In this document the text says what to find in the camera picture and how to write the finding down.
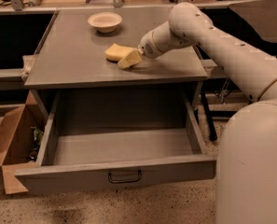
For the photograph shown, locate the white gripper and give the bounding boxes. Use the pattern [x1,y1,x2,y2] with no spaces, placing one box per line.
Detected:
[118,28,170,69]

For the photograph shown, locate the yellow sponge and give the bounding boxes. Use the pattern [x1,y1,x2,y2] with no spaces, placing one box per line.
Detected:
[104,43,133,62]

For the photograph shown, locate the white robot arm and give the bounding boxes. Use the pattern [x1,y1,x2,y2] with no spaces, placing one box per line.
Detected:
[118,3,277,224]

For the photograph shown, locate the grey drawer cabinet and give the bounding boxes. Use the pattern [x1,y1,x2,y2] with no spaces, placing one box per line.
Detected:
[25,7,205,127]

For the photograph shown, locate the open grey top drawer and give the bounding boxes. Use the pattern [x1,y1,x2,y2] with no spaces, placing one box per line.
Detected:
[16,89,215,193]

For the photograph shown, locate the white bowl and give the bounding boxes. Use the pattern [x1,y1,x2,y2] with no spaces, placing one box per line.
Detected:
[88,12,122,34]

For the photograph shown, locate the green item in box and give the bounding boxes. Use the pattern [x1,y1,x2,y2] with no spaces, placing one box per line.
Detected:
[32,127,44,146]

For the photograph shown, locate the brown cardboard box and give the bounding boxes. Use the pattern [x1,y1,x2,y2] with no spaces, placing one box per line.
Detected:
[0,92,47,194]

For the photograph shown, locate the black drawer handle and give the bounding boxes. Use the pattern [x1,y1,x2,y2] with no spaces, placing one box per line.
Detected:
[108,170,142,184]

